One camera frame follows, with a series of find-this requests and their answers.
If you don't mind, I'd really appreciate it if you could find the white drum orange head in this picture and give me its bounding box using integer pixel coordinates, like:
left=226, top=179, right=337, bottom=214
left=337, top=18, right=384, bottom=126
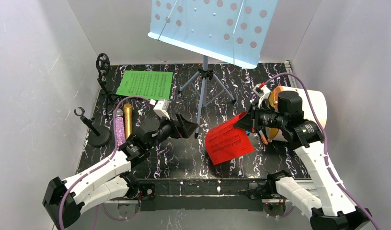
left=267, top=85, right=328, bottom=142

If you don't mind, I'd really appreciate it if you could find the aluminium base frame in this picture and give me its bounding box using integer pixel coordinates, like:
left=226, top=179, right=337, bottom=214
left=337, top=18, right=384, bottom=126
left=52, top=179, right=355, bottom=230

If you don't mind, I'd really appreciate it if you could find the green sheet music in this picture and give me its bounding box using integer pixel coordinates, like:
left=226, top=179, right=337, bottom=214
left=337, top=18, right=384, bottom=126
left=116, top=70, right=173, bottom=100

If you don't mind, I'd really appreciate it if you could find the white marker orange cap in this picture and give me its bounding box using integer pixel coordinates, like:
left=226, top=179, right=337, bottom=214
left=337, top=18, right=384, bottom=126
left=258, top=130, right=269, bottom=145

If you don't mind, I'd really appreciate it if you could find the black round-base mic stand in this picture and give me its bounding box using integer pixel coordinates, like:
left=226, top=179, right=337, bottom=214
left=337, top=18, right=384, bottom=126
left=74, top=107, right=111, bottom=148

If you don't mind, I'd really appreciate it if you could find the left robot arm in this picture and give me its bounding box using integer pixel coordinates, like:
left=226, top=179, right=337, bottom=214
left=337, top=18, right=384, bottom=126
left=42, top=114, right=198, bottom=230

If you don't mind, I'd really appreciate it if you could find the purple glitter microphone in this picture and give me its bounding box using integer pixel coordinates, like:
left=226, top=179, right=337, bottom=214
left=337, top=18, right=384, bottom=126
left=114, top=109, right=126, bottom=148

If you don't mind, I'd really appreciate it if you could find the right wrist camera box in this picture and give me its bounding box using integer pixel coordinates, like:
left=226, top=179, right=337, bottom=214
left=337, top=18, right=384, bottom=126
left=253, top=83, right=271, bottom=108

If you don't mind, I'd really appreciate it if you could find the gold microphone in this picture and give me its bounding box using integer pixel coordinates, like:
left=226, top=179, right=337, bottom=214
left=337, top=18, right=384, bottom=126
left=123, top=103, right=133, bottom=139

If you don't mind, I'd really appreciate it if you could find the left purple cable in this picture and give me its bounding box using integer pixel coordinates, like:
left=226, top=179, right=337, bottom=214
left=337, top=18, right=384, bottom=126
left=57, top=96, right=156, bottom=230

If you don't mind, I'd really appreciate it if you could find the black tripod mic stand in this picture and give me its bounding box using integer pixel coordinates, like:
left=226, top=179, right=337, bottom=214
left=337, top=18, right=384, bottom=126
left=95, top=53, right=123, bottom=105

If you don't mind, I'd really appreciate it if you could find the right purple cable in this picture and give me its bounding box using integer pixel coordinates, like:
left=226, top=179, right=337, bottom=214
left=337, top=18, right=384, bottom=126
left=260, top=72, right=382, bottom=230

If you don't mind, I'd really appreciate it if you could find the grey tripod music stand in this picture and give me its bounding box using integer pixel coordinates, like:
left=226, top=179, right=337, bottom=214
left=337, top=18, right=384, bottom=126
left=147, top=0, right=280, bottom=139

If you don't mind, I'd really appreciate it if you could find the red sheet music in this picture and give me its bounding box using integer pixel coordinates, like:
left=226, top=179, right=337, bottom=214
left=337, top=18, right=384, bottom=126
left=205, top=111, right=254, bottom=165

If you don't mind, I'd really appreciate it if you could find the purple cable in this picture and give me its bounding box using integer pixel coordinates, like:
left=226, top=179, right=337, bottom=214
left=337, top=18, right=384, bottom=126
left=57, top=96, right=156, bottom=230
left=260, top=72, right=382, bottom=230

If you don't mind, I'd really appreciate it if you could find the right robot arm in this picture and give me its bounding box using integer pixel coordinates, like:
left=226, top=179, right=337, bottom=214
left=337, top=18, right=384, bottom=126
left=234, top=91, right=371, bottom=230

